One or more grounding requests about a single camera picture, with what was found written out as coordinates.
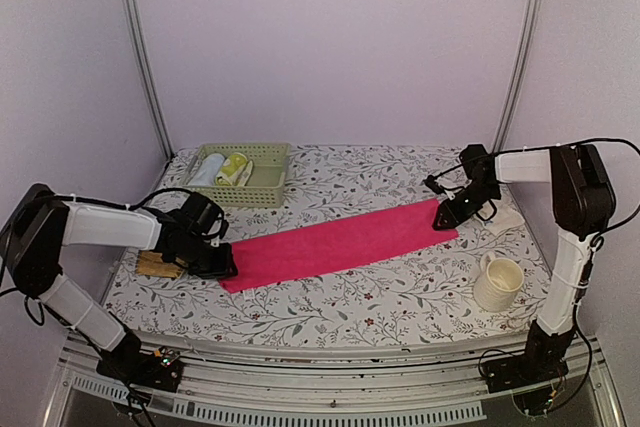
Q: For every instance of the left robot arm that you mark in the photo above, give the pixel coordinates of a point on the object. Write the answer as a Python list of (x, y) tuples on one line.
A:
[(46, 228)]

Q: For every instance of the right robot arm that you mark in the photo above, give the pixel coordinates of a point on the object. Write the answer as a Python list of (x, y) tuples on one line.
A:
[(583, 202)]

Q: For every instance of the pink towel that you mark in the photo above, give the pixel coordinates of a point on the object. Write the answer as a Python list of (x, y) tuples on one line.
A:
[(335, 246)]

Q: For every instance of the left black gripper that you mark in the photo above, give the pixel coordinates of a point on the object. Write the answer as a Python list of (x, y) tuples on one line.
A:
[(223, 269)]

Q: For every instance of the cream ribbed mug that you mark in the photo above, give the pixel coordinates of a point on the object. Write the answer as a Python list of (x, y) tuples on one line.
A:
[(498, 284)]

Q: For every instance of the cream white towel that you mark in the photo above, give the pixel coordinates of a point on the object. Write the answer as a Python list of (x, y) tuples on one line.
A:
[(500, 219)]

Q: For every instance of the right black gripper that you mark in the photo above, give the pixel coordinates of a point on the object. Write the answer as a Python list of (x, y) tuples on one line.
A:
[(449, 213)]

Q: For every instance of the aluminium front rail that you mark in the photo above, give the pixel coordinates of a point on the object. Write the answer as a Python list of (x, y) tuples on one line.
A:
[(244, 385)]

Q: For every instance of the aluminium frame post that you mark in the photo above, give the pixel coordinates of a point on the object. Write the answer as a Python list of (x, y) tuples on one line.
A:
[(143, 64), (516, 81)]

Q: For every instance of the green patterned rolled towel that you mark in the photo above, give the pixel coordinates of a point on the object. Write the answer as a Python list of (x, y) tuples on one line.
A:
[(235, 172)]

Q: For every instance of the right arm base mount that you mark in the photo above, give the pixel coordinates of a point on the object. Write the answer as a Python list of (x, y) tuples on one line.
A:
[(503, 371)]

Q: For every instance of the right aluminium frame post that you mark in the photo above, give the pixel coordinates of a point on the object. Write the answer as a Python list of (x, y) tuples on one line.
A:
[(516, 81)]

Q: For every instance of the green plastic basket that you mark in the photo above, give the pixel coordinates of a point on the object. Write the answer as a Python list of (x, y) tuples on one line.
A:
[(266, 184)]

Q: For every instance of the light blue rolled towel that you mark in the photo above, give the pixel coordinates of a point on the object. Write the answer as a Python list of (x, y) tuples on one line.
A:
[(206, 174)]

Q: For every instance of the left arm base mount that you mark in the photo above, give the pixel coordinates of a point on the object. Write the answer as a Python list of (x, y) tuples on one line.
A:
[(142, 369)]

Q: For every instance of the left aluminium frame post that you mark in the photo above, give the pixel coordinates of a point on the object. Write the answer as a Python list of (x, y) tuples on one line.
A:
[(143, 64)]

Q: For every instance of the woven bamboo tray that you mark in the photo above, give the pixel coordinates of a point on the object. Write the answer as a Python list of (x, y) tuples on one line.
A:
[(151, 264)]

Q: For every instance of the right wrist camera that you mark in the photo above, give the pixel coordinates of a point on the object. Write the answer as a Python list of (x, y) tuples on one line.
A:
[(433, 184)]

